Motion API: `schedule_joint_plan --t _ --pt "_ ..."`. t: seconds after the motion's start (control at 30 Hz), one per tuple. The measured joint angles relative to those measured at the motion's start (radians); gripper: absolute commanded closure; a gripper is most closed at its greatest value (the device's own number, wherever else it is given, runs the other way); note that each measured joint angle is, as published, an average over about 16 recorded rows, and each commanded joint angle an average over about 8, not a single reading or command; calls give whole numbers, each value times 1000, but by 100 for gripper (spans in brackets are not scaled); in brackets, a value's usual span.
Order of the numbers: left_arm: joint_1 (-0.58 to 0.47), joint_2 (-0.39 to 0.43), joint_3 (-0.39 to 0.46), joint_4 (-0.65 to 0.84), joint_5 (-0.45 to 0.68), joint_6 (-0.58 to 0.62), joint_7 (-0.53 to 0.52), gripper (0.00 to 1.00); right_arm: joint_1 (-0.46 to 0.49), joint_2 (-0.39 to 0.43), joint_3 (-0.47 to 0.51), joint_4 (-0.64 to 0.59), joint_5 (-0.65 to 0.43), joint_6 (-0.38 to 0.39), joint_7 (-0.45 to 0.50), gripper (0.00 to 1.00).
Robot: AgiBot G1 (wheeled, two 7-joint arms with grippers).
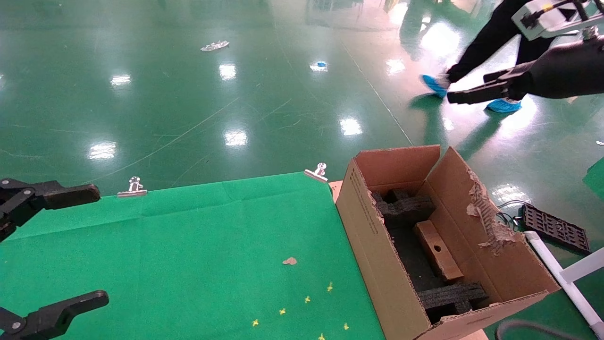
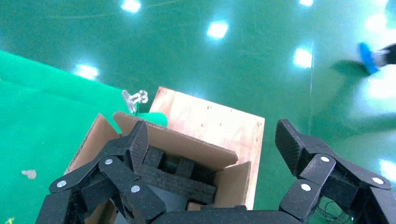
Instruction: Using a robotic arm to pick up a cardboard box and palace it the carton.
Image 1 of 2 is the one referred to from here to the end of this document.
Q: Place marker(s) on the person in black trousers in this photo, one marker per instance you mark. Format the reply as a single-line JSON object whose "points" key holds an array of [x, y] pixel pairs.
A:
{"points": [[490, 38]]}

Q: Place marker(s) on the small brown cardboard box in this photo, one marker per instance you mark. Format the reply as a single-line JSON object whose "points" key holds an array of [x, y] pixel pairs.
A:
{"points": [[436, 250]]}

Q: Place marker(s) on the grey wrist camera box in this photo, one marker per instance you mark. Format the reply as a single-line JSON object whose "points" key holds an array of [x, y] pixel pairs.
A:
{"points": [[535, 23]]}

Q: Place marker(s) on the small torn cardboard scrap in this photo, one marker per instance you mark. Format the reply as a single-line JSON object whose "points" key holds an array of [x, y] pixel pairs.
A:
{"points": [[289, 261]]}

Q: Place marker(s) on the white tubular table frame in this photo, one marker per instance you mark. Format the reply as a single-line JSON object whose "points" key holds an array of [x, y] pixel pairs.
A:
{"points": [[549, 260]]}

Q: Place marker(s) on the white floor litter scrap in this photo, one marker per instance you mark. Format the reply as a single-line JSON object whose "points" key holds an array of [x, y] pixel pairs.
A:
{"points": [[214, 46]]}

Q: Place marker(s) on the blue shoe cover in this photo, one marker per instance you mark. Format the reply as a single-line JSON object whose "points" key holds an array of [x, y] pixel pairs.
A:
{"points": [[434, 85], [505, 106]]}

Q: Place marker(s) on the green table cloth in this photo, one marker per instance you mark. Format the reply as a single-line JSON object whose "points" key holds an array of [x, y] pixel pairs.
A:
{"points": [[188, 264]]}

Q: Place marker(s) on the black perforated plate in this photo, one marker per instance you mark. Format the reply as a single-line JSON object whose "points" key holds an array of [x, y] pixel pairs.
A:
{"points": [[557, 229]]}

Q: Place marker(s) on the grey metal camera bracket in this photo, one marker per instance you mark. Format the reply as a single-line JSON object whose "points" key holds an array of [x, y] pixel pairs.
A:
{"points": [[571, 28]]}

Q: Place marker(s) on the silver binder clip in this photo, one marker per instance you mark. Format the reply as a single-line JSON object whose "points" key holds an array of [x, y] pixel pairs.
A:
{"points": [[133, 191], [316, 174]]}

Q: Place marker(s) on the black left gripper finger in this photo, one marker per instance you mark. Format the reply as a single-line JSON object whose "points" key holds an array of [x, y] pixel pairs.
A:
{"points": [[56, 194], [47, 318]]}

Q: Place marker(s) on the green cloth covered table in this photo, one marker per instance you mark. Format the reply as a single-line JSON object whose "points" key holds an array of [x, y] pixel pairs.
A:
{"points": [[597, 179]]}

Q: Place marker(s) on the large open cardboard carton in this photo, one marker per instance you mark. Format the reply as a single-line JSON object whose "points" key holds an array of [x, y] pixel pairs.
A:
{"points": [[368, 264]]}

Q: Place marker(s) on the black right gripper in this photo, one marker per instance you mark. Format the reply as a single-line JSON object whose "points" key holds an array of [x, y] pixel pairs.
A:
{"points": [[561, 71]]}

